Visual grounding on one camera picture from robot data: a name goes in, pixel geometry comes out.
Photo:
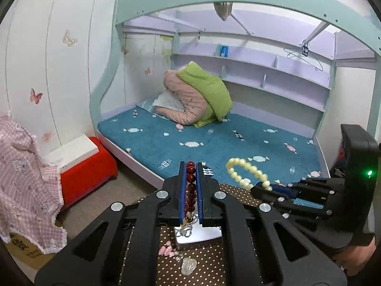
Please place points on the blue candy print mattress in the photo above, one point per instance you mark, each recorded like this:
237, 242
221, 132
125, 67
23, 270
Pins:
208, 134

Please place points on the person's right hand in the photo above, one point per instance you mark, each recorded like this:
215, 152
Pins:
360, 259

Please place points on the black hanging tag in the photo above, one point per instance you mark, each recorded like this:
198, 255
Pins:
305, 49

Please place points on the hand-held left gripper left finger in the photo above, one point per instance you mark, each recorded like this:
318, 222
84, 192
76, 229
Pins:
182, 190

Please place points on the white box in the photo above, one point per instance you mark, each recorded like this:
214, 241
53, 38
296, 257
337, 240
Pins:
74, 152

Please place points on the pink checked cloth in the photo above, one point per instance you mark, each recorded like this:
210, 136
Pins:
20, 184

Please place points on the cardboard box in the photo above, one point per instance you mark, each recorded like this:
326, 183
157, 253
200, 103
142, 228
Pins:
26, 251

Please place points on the pink padded jacket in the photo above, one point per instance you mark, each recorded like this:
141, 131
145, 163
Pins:
190, 98

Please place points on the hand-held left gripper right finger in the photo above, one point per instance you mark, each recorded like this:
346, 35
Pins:
200, 190

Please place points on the white pillow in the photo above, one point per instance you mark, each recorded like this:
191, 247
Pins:
165, 101

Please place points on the lilac wall shelves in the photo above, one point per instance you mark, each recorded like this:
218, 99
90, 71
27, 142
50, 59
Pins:
253, 65

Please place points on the brown polka dot cloth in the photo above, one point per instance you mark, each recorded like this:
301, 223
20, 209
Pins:
208, 269

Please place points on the red storage stool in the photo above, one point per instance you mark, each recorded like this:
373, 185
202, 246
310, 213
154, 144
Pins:
86, 171

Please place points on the butterfly wall sticker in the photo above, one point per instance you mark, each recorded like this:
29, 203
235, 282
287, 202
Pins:
148, 71
124, 50
69, 38
35, 96

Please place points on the clear crystal ornament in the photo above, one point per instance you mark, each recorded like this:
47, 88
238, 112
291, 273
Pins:
188, 266

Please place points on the grey hanging ornament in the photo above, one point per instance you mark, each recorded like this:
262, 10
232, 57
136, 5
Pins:
223, 10

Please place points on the pink flower hair clip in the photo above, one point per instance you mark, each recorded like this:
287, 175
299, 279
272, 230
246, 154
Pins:
167, 249

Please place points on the pink and green quilt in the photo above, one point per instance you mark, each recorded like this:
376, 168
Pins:
208, 86

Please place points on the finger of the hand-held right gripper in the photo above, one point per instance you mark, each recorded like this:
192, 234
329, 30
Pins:
315, 184
268, 196

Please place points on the small blue box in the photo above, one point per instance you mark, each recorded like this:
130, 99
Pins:
223, 50

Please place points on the silver jewelry box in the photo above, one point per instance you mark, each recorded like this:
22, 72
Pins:
202, 238

